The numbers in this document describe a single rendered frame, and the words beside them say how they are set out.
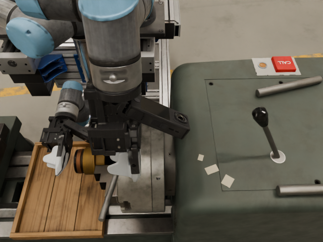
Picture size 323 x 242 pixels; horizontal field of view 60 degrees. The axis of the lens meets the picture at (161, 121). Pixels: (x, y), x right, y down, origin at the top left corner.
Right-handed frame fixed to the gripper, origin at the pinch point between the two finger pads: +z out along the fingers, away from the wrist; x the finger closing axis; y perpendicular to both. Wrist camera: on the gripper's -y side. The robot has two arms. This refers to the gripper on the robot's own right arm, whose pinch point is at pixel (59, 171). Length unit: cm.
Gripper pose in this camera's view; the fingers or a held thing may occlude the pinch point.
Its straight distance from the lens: 92.2
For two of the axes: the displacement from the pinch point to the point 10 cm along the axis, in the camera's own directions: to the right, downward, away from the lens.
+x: 0.0, -5.7, -8.2
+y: -10.0, 0.0, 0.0
